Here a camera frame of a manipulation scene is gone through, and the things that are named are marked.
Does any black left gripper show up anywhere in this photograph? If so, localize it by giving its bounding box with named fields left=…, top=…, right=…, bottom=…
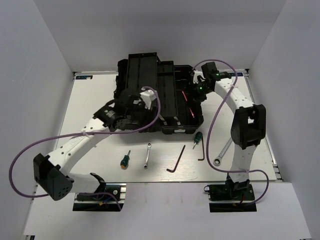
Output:
left=126, top=102, right=163, bottom=133

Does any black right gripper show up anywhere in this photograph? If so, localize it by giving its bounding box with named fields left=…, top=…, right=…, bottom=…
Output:
left=186, top=80, right=213, bottom=106

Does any black plastic toolbox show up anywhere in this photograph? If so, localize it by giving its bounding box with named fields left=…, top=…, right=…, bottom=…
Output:
left=113, top=52, right=204, bottom=135

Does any small silver ratchet wrench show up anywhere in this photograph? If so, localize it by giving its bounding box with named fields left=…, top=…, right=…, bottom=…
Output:
left=143, top=142, right=152, bottom=170

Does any small green stubby screwdriver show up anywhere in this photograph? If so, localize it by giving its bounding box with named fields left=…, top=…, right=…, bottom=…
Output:
left=192, top=131, right=203, bottom=149

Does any green screwdriver orange cap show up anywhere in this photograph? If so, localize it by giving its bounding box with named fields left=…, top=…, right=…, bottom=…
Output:
left=120, top=150, right=131, bottom=169

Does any large silver ratchet wrench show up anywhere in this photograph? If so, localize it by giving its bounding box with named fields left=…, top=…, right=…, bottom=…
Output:
left=213, top=138, right=233, bottom=167

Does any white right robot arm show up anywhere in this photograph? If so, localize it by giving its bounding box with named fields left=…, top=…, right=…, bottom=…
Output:
left=193, top=59, right=266, bottom=200

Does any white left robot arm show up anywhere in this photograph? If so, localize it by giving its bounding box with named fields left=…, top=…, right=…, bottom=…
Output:
left=33, top=86, right=161, bottom=201

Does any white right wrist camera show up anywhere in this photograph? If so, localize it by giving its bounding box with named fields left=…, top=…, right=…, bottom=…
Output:
left=192, top=70, right=205, bottom=84

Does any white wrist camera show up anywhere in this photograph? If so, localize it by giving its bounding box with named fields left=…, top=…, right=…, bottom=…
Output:
left=140, top=87, right=157, bottom=110
left=192, top=70, right=205, bottom=84

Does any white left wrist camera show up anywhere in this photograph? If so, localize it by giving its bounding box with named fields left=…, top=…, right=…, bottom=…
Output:
left=140, top=87, right=157, bottom=110

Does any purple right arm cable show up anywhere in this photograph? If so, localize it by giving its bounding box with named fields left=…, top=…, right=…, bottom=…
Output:
left=193, top=59, right=270, bottom=207

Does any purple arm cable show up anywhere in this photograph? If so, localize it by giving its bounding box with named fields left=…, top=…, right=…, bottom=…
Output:
left=9, top=86, right=162, bottom=211
left=193, top=59, right=270, bottom=207

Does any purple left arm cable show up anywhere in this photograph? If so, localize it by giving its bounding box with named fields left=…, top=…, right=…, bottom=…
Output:
left=9, top=86, right=162, bottom=211

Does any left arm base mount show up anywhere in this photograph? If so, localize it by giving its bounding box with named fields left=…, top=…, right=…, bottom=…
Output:
left=72, top=183, right=127, bottom=212

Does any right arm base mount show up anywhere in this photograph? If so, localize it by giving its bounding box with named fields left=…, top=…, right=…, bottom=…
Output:
left=203, top=184, right=257, bottom=213

